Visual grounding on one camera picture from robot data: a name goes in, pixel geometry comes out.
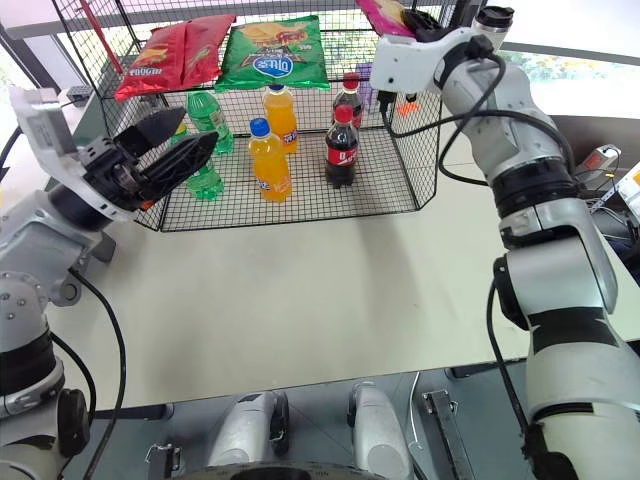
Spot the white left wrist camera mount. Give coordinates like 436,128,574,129
7,87,135,225

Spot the green soda bottle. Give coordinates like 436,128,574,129
185,90,236,156
169,123,226,203

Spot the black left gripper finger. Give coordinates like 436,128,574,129
116,106,188,157
136,130,220,202

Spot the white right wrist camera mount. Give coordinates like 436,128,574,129
369,27,482,97

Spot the silver robot leg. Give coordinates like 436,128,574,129
346,381,415,480
206,391,292,470

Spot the metal frame bracket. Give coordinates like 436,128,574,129
143,441,182,480
421,388,477,480

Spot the cola bottle red cap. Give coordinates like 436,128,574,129
331,72,365,131
324,104,361,190

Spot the silver tumbler black lid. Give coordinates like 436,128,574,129
471,5,517,52

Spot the purple box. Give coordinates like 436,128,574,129
356,63,382,119

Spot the yellow white box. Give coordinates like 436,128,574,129
618,163,640,217

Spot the black right camera cable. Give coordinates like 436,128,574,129
376,88,579,166

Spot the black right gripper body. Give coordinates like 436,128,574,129
409,13,455,44

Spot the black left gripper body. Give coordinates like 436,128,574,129
78,134,154,213

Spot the pink chip bag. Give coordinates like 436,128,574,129
355,0,419,39

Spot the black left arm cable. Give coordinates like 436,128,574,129
48,268,129,480

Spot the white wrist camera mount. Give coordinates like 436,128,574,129
369,27,482,97
7,87,135,225

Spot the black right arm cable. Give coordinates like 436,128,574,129
486,278,532,439

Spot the red chip bag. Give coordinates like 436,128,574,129
114,13,237,103

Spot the orange soda bottle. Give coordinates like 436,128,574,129
247,117,293,205
262,84,300,156

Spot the red rod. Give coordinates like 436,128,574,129
81,0,125,75

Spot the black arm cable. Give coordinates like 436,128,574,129
486,278,532,439
48,268,129,480

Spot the green chip bag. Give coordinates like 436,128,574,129
213,14,332,94

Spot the grey device red label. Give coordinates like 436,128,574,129
573,143,624,192

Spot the black wire mesh rack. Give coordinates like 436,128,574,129
49,0,464,234

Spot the thin white cable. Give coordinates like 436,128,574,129
406,371,425,447

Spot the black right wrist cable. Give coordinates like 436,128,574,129
436,33,509,188

